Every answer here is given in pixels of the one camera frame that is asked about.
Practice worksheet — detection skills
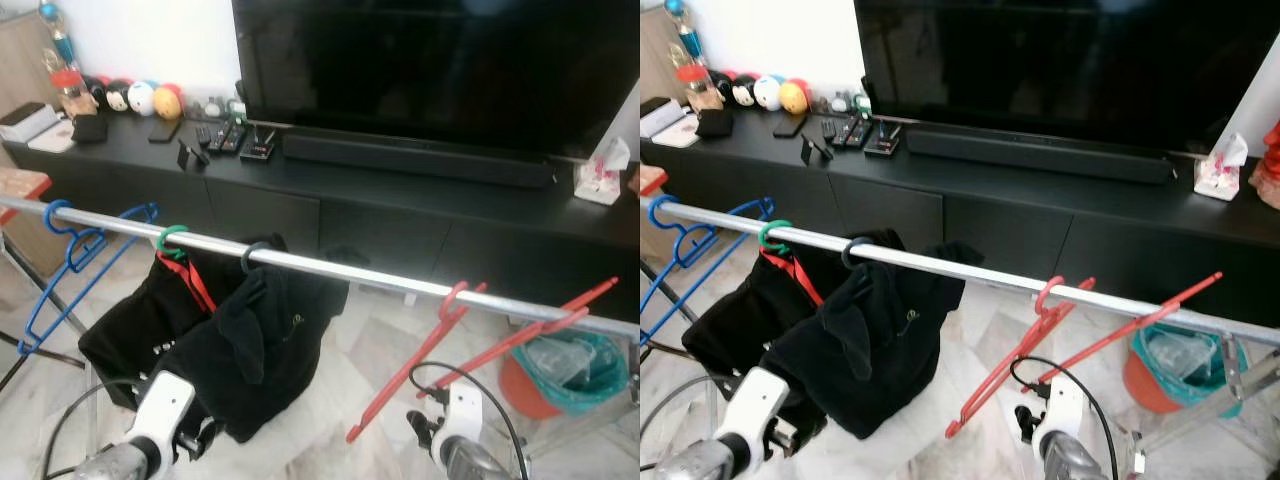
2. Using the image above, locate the orange bin teal liner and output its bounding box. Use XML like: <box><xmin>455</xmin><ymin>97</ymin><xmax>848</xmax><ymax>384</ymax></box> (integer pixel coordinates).
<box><xmin>1121</xmin><ymin>321</ymin><xmax>1251</xmax><ymax>417</ymax></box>
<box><xmin>498</xmin><ymin>328</ymin><xmax>632</xmax><ymax>421</ymax></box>

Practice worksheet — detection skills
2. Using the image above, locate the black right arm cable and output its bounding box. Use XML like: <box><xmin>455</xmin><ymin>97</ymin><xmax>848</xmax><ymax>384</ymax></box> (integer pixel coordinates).
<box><xmin>1009</xmin><ymin>355</ymin><xmax>1122</xmax><ymax>480</ymax></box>
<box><xmin>407</xmin><ymin>361</ymin><xmax>532</xmax><ymax>480</ymax></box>

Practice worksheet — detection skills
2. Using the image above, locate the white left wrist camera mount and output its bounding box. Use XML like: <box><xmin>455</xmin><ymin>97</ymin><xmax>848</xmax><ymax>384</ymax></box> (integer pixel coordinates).
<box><xmin>123</xmin><ymin>371</ymin><xmax>197</xmax><ymax>453</ymax></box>
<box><xmin>714</xmin><ymin>366</ymin><xmax>792</xmax><ymax>453</ymax></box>

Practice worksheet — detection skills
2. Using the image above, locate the black flat screen television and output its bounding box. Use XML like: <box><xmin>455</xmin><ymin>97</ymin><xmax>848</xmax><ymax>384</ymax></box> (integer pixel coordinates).
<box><xmin>855</xmin><ymin>0</ymin><xmax>1280</xmax><ymax>154</ymax></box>
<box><xmin>232</xmin><ymin>0</ymin><xmax>641</xmax><ymax>158</ymax></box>

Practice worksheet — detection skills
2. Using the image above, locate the chrome clothes rack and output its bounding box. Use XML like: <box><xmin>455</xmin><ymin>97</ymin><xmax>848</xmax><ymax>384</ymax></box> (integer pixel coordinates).
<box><xmin>0</xmin><ymin>195</ymin><xmax>641</xmax><ymax>461</ymax></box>
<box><xmin>640</xmin><ymin>193</ymin><xmax>1280</xmax><ymax>476</ymax></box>

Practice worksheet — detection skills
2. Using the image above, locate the red and gold statue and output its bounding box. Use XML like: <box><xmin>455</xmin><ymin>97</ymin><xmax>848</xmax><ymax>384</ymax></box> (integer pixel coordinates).
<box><xmin>1248</xmin><ymin>120</ymin><xmax>1280</xmax><ymax>212</ymax></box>

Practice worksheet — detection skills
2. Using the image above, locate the yellow round toy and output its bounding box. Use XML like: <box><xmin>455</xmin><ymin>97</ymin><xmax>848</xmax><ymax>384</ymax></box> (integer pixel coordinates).
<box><xmin>152</xmin><ymin>83</ymin><xmax>185</xmax><ymax>122</ymax></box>
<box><xmin>777</xmin><ymin>78</ymin><xmax>812</xmax><ymax>117</ymax></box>

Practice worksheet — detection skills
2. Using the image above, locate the black shirt green print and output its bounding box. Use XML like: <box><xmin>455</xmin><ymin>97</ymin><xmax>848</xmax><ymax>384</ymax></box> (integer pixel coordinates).
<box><xmin>760</xmin><ymin>228</ymin><xmax>987</xmax><ymax>440</ymax></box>
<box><xmin>163</xmin><ymin>233</ymin><xmax>353</xmax><ymax>445</ymax></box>

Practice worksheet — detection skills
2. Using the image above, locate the black soundbar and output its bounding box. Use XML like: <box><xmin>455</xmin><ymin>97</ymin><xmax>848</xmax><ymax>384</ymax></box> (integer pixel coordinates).
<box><xmin>281</xmin><ymin>130</ymin><xmax>557</xmax><ymax>189</ymax></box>
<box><xmin>904</xmin><ymin>124</ymin><xmax>1177</xmax><ymax>186</ymax></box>

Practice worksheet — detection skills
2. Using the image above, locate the blue figurine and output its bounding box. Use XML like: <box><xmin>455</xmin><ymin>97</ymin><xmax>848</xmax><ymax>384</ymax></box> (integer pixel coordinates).
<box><xmin>664</xmin><ymin>0</ymin><xmax>707</xmax><ymax>67</ymax></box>
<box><xmin>38</xmin><ymin>0</ymin><xmax>81</xmax><ymax>67</ymax></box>

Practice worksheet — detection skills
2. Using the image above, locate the white tissue pack red pattern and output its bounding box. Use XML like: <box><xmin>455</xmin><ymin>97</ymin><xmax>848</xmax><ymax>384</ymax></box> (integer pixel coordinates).
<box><xmin>574</xmin><ymin>137</ymin><xmax>632</xmax><ymax>207</ymax></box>
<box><xmin>1192</xmin><ymin>132</ymin><xmax>1250</xmax><ymax>204</ymax></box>

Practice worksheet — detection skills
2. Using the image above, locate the green hooked clothes hanger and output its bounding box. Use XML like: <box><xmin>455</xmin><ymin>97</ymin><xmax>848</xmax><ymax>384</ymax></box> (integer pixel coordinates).
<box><xmin>756</xmin><ymin>219</ymin><xmax>827</xmax><ymax>308</ymax></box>
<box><xmin>154</xmin><ymin>224</ymin><xmax>218</xmax><ymax>313</ymax></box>

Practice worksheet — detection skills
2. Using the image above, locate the black wallet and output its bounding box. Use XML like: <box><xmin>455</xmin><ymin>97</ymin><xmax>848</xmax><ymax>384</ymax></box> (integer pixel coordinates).
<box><xmin>69</xmin><ymin>113</ymin><xmax>109</xmax><ymax>145</ymax></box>
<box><xmin>696</xmin><ymin>108</ymin><xmax>735</xmax><ymax>140</ymax></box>

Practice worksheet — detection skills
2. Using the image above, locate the black shirt white FSL print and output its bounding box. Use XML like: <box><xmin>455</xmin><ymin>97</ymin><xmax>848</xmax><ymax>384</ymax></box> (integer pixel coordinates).
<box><xmin>682</xmin><ymin>243</ymin><xmax>853</xmax><ymax>403</ymax></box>
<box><xmin>78</xmin><ymin>248</ymin><xmax>251</xmax><ymax>413</ymax></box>

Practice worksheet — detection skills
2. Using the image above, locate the black television console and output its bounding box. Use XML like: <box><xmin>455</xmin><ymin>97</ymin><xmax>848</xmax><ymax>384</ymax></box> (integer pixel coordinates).
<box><xmin>640</xmin><ymin>105</ymin><xmax>1280</xmax><ymax>333</ymax></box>
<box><xmin>0</xmin><ymin>110</ymin><xmax>641</xmax><ymax>323</ymax></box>

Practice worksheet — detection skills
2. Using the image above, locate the blue clothes hanger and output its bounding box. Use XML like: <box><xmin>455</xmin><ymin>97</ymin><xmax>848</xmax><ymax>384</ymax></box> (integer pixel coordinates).
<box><xmin>17</xmin><ymin>199</ymin><xmax>161</xmax><ymax>357</ymax></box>
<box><xmin>640</xmin><ymin>194</ymin><xmax>777</xmax><ymax>348</ymax></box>

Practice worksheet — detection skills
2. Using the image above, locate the light wooden cabinet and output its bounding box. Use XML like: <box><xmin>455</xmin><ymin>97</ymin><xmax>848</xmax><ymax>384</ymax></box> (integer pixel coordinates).
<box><xmin>0</xmin><ymin>10</ymin><xmax>61</xmax><ymax>113</ymax></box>
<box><xmin>640</xmin><ymin>5</ymin><xmax>693</xmax><ymax>103</ymax></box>

